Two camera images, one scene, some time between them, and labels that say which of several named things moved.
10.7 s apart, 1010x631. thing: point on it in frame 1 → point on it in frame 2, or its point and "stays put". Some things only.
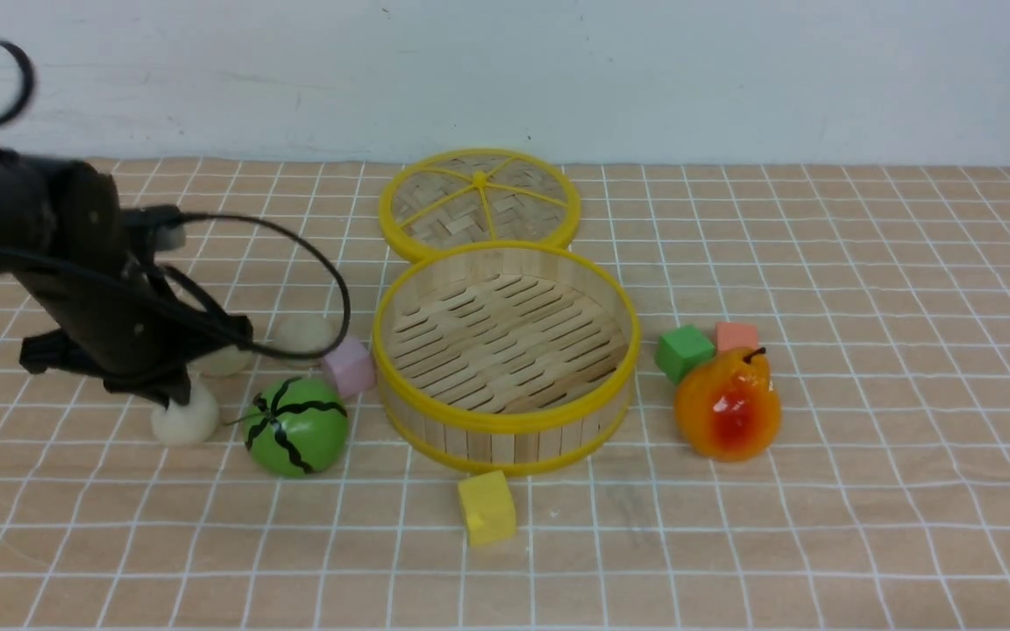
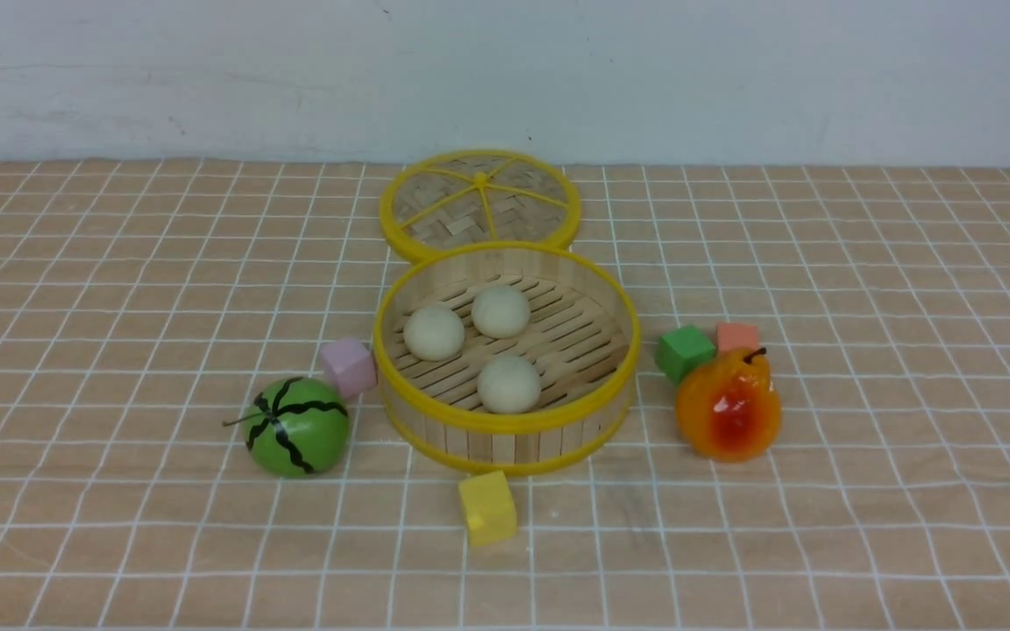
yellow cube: [489, 507] stays put
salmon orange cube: [730, 335] stays put
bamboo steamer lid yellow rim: [479, 195] stays put
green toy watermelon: [295, 427] stays put
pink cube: [352, 364] stays put
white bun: [222, 361] → [433, 333]
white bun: [308, 331] → [500, 312]
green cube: [681, 350] stays put
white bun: [191, 423] → [508, 385]
